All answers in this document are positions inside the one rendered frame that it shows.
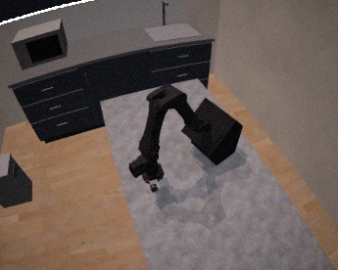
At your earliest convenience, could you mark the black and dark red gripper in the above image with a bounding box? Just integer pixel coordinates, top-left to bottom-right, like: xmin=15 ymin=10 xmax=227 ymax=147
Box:
xmin=142 ymin=163 xmax=164 ymax=184

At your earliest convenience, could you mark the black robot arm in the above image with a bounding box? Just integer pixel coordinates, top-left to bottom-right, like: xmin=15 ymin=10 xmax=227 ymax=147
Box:
xmin=129 ymin=84 xmax=223 ymax=178

